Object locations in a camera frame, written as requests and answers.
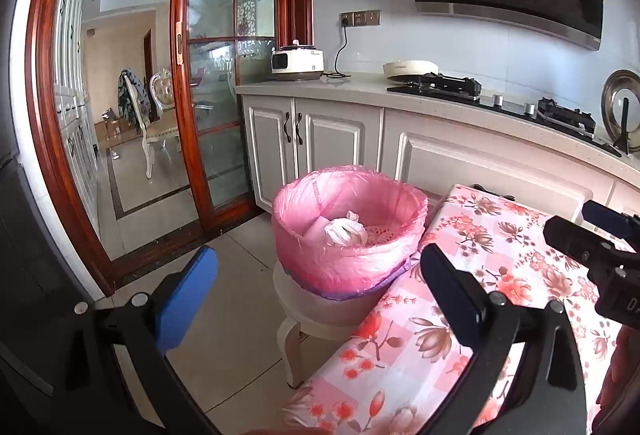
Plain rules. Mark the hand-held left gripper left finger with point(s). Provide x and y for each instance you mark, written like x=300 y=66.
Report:
x=187 y=300

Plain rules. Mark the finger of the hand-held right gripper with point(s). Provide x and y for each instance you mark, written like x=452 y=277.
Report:
x=575 y=240
x=607 y=220

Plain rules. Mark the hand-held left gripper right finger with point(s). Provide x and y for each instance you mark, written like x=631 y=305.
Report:
x=450 y=295

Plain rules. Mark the trash bin with pink bag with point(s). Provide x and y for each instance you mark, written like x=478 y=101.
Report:
x=350 y=265

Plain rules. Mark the pink floral tablecloth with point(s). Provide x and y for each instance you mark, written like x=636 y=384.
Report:
x=400 y=365

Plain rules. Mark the black lid stand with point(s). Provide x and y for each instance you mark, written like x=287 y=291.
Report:
x=624 y=125

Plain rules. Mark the white round stool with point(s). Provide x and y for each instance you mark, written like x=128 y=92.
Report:
x=310 y=310

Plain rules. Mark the crumpled white tissue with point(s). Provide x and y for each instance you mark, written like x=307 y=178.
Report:
x=345 y=230

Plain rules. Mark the steel pot lid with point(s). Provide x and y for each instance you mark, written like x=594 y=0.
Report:
x=622 y=90

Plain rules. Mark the black gas stove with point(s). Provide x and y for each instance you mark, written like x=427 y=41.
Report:
x=500 y=97

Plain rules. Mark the white ornate dining chair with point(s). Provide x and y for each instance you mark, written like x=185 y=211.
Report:
x=160 y=125

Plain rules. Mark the white lower kitchen cabinets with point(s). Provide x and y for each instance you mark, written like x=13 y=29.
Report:
x=350 y=140

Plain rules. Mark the wooden glass sliding door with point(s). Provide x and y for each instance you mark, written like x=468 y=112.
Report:
x=185 y=115

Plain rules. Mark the dark patterned jacket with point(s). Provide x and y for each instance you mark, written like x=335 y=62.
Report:
x=129 y=95

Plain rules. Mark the white panelled wardrobe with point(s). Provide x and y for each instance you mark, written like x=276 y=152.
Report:
x=75 y=115

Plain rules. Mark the white frying pan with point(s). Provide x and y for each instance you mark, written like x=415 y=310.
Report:
x=407 y=67

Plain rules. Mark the white rice cooker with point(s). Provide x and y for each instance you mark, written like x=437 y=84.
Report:
x=297 y=62

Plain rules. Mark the brass wall outlet strip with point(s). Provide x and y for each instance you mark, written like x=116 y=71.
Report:
x=360 y=18

